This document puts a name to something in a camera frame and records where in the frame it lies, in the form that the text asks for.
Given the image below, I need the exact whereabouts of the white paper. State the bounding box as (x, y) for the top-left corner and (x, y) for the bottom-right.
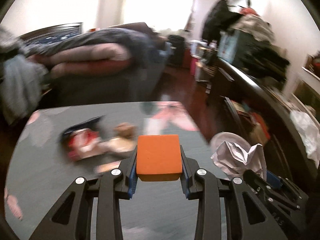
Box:
(211, 141), (267, 180)

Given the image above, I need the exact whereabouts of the red white snack wrapper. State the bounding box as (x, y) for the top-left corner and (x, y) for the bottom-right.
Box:
(67, 128), (101, 161)

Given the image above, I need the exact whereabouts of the dark blue snack wrapper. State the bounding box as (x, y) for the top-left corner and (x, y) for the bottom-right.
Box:
(61, 115), (105, 137)

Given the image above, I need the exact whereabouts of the orange sponge block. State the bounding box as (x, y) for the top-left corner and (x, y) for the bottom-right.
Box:
(136, 134), (183, 181)

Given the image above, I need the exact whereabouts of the grey floral bed cover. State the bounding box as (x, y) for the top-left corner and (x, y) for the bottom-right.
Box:
(5, 101), (225, 239)

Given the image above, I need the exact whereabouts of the white plastic bag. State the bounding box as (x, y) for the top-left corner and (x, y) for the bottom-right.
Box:
(290, 110), (319, 168)

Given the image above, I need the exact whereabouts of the brown crumpled wrapper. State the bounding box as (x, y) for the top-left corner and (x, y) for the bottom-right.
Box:
(113, 122), (137, 141)

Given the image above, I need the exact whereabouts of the dark clothes pile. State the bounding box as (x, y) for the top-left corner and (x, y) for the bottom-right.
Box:
(201, 0), (290, 82)

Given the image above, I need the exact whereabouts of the rumpled dark blanket pile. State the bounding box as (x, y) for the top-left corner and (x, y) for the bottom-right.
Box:
(22, 22), (170, 79)

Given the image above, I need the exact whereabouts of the black suitcase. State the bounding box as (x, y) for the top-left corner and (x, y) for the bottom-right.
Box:
(168, 34), (185, 67)

